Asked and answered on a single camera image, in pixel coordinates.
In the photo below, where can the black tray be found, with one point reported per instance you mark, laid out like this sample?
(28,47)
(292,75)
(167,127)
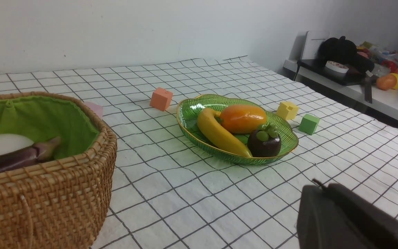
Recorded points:
(318,66)

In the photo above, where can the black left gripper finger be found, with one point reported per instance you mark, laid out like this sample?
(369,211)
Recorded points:
(334,217)

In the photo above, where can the green glass leaf plate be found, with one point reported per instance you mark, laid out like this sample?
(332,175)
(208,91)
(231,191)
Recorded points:
(188,112)

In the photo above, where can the orange toy mango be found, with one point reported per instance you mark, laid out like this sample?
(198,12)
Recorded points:
(242,118)

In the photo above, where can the white grid tablecloth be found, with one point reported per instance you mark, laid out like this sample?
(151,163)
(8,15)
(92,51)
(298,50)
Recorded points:
(169,194)

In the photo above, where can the green foam cube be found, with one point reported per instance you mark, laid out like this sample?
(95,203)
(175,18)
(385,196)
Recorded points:
(309,124)

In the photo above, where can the white side table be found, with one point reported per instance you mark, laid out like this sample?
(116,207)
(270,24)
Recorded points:
(382,101)

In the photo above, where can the woven rattan basket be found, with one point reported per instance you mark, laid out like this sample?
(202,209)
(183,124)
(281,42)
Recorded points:
(62,199)

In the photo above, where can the dark purple toy mangosteen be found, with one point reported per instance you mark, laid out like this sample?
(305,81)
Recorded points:
(264,141)

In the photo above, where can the purple toy eggplant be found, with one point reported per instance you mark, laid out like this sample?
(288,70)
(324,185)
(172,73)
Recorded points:
(16,157)

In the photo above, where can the black plush toy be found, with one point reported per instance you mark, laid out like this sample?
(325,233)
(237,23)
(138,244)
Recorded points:
(343,51)

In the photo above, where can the yellow foam cube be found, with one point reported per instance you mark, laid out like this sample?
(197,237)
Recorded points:
(287,110)

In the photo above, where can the pile of toy fruits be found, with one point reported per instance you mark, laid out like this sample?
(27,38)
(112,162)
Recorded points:
(380,55)

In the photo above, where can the pink foam cube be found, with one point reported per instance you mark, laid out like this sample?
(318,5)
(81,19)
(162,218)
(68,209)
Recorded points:
(97,109)

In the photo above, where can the white board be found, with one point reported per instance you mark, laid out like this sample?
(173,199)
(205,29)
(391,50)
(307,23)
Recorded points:
(313,40)

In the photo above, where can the orange foam cube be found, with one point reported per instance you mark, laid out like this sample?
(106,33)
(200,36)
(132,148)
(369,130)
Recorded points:
(161,99)

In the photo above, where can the yellow toy banana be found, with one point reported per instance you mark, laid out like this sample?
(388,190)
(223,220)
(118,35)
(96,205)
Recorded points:
(219,136)

